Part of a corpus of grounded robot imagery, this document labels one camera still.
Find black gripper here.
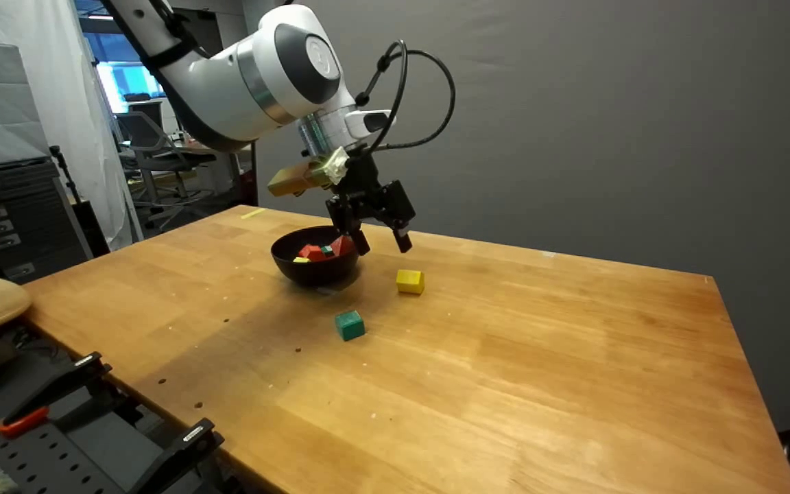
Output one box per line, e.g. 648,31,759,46
323,151,416,260

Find large red wooden block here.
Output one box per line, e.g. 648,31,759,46
327,233,357,260

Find yellow wooden block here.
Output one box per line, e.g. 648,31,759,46
393,267,428,298

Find orange wooden block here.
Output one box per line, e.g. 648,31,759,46
297,243,334,267

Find teal wooden block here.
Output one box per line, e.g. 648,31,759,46
332,307,367,344

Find black bowl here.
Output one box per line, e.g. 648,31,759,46
269,225,365,291

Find gray backdrop panel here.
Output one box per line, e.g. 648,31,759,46
251,0,790,433

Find dark office chair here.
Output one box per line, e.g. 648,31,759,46
116,107,219,232

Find black leaning stand pole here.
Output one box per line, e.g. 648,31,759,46
47,144,113,260

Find bright blue window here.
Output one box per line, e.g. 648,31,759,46
81,8,166,119

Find white fabric curtain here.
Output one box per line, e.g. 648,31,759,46
0,0,144,249

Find black equipment case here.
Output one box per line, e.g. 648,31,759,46
0,156,96,287

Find black perforated board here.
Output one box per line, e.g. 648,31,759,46
0,333,232,494

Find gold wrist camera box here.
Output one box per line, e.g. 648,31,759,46
265,147,354,201

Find black cable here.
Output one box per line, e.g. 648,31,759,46
352,38,459,153

